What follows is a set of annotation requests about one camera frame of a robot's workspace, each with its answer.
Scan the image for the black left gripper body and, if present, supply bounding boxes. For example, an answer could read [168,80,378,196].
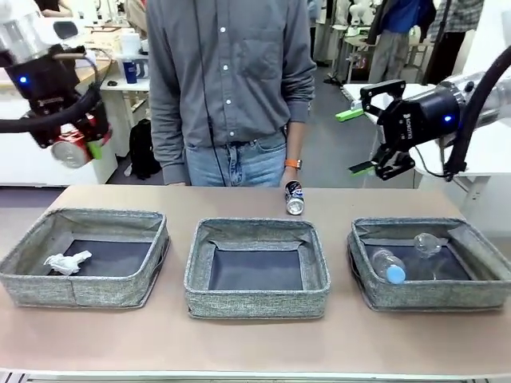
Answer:
[5,45,101,125]

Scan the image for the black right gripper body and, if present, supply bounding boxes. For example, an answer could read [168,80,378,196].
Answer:
[380,86,461,152]

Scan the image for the crushed red soda can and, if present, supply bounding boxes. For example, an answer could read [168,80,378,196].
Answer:
[50,115,113,171]

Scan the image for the crushed blue soda can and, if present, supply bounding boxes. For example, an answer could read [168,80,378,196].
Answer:
[283,180,307,216]

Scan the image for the clear plastic cup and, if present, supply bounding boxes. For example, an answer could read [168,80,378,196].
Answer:
[412,232,445,261]

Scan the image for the clear bottle with blue cap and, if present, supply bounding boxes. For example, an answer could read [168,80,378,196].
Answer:
[370,247,409,286]

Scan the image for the white tissue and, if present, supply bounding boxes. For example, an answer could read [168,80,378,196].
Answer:
[43,249,94,276]

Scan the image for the person's left forearm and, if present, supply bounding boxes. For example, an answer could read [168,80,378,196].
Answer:
[284,118,311,161]

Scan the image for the black backpack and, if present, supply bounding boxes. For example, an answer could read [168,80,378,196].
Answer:
[127,118,156,181]

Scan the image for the white desk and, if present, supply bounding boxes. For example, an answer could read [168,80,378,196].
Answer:
[99,74,152,128]

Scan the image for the person in blue top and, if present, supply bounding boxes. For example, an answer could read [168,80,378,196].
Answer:
[366,0,437,85]

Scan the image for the person in plaid shirt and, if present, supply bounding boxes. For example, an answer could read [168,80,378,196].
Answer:
[422,0,486,91]

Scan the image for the white plastic jug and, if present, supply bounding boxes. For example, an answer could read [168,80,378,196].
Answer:
[119,29,141,57]

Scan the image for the person in grey shirt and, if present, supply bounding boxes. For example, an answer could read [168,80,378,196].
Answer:
[145,0,319,188]

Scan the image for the grey fabric basket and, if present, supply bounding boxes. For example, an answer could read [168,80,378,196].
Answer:
[0,207,172,309]
[184,216,333,320]
[347,216,511,314]

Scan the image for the thin black hanging cable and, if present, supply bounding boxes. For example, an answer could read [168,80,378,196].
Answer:
[191,0,236,187]

